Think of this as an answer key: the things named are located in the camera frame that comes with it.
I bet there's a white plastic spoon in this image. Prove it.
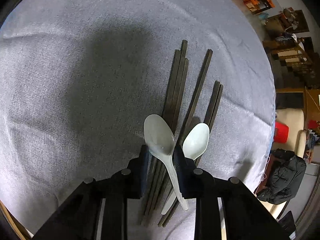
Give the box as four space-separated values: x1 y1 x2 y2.
161 123 210 215
144 114 189 211

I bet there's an orange crate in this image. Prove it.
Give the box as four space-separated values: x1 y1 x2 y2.
242 0 276 14

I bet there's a red plastic stool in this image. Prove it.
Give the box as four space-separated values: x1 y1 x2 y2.
273 121 289 144

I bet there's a grey table cloth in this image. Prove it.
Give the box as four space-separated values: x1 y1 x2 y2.
1 0 275 233

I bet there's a black jacket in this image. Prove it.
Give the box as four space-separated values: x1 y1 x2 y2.
257 149 306 205

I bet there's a cream armchair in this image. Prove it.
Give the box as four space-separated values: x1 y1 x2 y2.
271 108 306 158

